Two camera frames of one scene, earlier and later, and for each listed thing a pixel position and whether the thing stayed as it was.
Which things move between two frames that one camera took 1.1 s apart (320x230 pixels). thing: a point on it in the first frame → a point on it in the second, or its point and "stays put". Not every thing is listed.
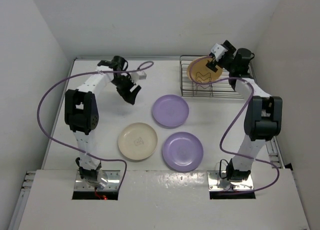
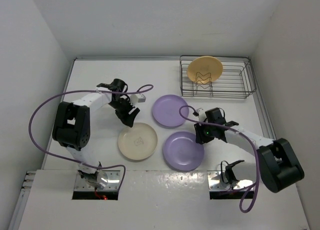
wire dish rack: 220,88 stays put
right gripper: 231,50 → 200,138
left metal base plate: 112,184 stays put
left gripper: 129,97 → 128,119
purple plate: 183,151 stays put
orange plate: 199,73 stays put
